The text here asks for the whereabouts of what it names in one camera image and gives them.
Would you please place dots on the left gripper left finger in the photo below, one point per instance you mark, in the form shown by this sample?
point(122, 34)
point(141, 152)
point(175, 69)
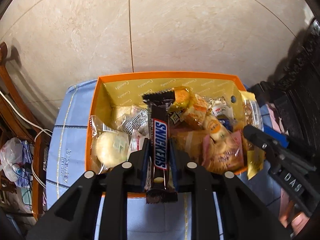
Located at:
point(95, 201)

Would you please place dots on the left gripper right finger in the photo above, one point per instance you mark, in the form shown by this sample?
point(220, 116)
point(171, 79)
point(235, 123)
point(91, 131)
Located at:
point(222, 207)

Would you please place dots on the pink cookie bag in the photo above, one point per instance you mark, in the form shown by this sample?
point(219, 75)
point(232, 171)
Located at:
point(224, 155)

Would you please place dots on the orange rice cracker packet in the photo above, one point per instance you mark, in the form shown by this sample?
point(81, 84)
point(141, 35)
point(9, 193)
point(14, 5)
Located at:
point(216, 130)

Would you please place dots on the snickers chocolate bar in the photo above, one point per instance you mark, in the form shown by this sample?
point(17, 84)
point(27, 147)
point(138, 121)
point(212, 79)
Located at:
point(158, 104)

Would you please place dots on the bread loaf packet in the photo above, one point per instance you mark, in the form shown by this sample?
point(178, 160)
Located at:
point(192, 143)

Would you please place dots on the yellow corn candy packet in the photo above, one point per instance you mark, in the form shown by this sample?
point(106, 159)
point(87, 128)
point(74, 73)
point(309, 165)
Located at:
point(219, 107)

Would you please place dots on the white pink snack packet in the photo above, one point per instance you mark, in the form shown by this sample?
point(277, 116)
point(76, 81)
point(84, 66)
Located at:
point(136, 143)

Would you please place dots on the clear white candy bag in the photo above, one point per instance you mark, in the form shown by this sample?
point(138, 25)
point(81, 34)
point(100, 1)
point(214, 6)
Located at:
point(132, 119)

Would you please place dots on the black label snack packet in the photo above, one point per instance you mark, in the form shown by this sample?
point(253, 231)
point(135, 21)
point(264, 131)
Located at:
point(175, 118)

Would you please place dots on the person's right hand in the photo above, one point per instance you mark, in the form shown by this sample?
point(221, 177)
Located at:
point(286, 217)

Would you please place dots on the pink cushion cover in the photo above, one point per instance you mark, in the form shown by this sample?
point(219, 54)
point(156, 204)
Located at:
point(275, 118)

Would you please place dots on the blue tablecloth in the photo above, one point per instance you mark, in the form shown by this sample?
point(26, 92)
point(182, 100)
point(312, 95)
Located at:
point(66, 163)

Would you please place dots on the dark carved wooden sofa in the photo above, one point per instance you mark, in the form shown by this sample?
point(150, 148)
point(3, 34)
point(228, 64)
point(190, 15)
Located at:
point(294, 91)

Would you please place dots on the round yellow-green cake packet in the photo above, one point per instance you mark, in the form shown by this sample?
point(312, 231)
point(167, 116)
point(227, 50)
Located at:
point(109, 147)

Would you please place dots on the white plastic bag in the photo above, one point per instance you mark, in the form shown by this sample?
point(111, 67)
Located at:
point(11, 153)

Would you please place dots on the orange cardboard box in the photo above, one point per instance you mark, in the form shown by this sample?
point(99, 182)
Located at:
point(105, 94)

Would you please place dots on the orange white pastry packet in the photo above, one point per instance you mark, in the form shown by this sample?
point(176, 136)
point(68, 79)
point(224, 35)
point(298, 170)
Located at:
point(196, 112)

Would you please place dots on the carved wooden chair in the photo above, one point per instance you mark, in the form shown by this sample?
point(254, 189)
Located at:
point(23, 125)

